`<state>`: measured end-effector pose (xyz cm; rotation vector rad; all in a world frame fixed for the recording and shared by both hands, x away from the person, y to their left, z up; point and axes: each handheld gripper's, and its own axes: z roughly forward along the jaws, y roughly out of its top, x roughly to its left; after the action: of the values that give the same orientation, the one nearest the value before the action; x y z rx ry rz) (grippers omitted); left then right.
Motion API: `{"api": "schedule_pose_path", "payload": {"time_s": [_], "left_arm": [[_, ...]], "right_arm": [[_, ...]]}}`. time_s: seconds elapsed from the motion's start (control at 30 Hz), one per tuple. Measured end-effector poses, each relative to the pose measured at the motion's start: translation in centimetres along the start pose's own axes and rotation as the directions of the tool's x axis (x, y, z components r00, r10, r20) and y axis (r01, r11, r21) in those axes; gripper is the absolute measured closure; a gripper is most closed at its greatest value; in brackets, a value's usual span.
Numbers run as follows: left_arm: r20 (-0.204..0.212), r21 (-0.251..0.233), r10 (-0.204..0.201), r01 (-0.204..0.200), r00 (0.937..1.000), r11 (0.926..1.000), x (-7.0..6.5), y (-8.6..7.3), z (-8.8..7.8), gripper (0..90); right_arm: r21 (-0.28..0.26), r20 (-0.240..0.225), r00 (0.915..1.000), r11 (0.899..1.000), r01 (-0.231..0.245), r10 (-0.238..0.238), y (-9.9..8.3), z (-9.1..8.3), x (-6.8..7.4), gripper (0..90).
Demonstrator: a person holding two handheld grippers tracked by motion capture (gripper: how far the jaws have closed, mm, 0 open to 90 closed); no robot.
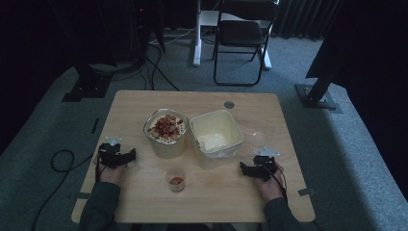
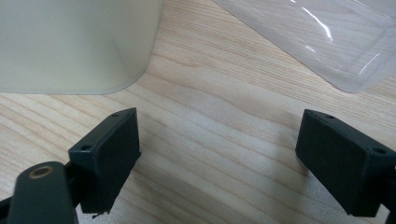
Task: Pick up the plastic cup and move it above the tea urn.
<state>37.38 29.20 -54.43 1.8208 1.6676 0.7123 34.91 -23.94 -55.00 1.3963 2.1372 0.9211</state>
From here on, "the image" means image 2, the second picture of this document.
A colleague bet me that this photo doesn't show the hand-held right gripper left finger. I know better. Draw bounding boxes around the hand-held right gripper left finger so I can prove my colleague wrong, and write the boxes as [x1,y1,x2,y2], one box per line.
[67,107,142,216]

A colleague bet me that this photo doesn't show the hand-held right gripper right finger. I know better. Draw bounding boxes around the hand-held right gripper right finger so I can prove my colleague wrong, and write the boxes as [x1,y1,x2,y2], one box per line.
[294,108,396,217]

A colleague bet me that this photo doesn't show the white plastic container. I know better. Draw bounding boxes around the white plastic container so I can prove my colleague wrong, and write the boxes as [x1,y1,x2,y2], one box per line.
[0,0,165,95]

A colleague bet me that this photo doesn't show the clear plastic tray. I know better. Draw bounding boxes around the clear plastic tray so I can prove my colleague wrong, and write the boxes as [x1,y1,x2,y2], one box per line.
[212,0,396,94]

